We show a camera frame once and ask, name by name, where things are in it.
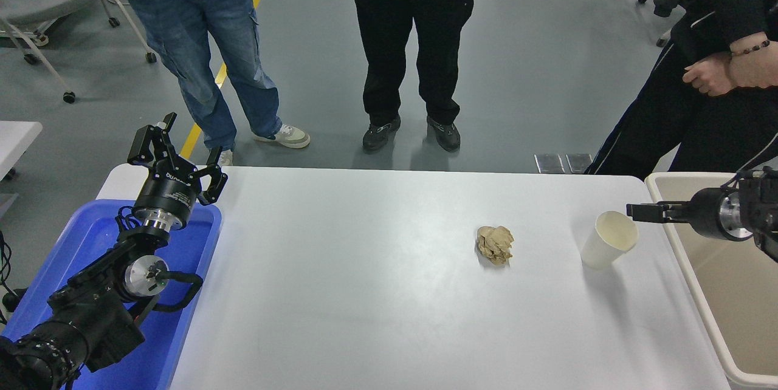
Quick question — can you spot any dark beaded bracelet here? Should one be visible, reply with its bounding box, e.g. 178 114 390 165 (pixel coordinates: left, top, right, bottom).
729 39 771 58

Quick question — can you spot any large pale plastic bin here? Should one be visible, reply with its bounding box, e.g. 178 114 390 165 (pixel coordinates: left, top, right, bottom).
644 171 778 390

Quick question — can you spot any white side table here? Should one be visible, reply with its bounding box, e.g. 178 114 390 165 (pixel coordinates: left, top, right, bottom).
0 121 43 181

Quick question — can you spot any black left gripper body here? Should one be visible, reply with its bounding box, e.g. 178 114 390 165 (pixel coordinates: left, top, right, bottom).
134 170 199 224

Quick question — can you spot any blue plastic tray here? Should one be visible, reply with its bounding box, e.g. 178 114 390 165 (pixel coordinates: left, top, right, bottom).
0 198 223 390

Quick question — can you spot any black cable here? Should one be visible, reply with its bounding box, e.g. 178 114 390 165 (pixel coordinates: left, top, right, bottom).
0 229 28 325

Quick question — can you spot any person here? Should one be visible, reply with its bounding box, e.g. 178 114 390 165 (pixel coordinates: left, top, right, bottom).
78 0 311 167
343 0 500 154
583 0 778 179

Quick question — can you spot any person's hand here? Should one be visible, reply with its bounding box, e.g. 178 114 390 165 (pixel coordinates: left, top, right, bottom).
683 53 738 98

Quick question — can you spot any person's hand with bracelet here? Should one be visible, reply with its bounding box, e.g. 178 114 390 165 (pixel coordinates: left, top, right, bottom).
728 46 778 89

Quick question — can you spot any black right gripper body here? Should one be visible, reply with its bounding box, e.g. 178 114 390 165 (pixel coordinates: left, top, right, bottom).
689 188 728 241

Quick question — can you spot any crumpled tan paper ball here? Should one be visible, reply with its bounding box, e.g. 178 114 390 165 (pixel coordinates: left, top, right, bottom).
476 225 515 266

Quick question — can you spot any white paper cup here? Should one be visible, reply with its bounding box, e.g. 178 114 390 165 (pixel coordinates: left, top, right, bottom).
580 210 640 270

